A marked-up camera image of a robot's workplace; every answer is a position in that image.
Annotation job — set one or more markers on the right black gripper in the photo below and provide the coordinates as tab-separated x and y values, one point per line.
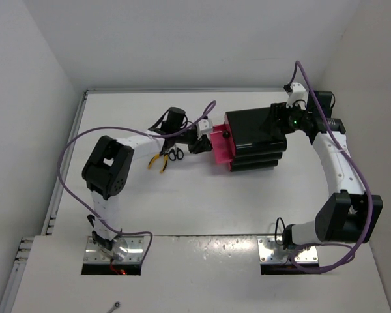
278	111

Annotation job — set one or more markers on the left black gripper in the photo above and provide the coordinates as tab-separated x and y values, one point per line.
199	145

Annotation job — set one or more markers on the black drawer cabinet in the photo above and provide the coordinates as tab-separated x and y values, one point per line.
252	148

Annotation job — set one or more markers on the pink top drawer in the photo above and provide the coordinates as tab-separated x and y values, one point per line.
227	128

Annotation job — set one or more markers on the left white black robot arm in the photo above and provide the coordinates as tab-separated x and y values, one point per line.
108	166

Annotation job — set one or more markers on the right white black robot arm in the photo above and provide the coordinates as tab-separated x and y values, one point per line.
351	212

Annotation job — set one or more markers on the white front platform board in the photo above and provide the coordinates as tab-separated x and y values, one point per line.
193	274

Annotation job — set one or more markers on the small metal wrench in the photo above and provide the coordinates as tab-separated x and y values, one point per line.
115	306

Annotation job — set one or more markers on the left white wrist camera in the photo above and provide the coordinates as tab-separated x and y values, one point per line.
204	127

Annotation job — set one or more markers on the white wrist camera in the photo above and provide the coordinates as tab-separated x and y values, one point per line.
296	92
204	127

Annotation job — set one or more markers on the black handled scissors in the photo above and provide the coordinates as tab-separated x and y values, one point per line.
175	153

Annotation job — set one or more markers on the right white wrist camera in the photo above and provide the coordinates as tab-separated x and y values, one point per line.
296	92

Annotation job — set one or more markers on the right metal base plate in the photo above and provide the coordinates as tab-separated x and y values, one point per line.
270	253

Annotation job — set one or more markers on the metal base plate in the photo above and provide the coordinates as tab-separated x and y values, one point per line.
270	253
125	251

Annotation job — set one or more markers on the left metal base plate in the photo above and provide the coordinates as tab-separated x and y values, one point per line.
125	251

